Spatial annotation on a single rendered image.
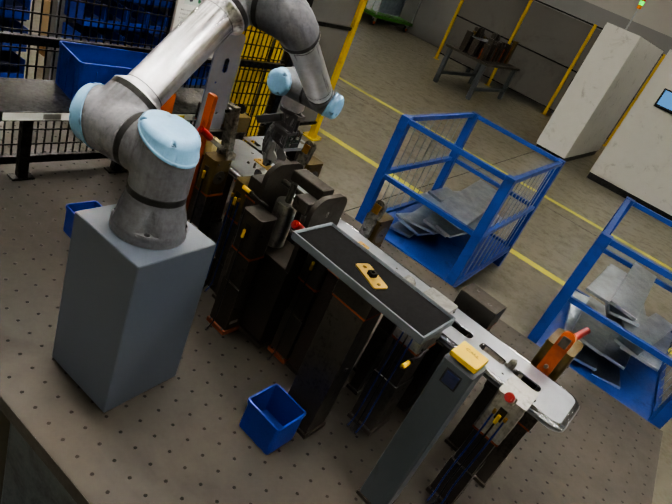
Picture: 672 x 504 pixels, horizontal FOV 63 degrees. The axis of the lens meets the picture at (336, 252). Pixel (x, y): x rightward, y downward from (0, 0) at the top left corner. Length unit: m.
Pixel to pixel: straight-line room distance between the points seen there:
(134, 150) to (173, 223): 0.16
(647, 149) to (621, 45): 1.51
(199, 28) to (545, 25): 12.54
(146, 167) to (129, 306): 0.27
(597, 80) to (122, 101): 8.44
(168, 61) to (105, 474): 0.82
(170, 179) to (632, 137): 8.46
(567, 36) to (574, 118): 4.42
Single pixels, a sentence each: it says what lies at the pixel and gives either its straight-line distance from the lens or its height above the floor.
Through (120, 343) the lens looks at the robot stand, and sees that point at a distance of 1.20.
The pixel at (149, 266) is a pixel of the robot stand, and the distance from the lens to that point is 1.09.
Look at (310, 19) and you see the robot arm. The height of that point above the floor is 1.55.
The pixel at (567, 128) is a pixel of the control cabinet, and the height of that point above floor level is 0.51.
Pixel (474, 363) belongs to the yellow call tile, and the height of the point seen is 1.16.
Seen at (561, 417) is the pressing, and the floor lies 1.00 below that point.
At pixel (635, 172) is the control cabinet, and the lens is 9.23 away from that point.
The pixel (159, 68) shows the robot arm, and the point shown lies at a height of 1.38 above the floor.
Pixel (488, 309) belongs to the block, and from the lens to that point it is 1.60.
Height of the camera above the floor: 1.73
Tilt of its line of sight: 28 degrees down
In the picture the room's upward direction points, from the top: 24 degrees clockwise
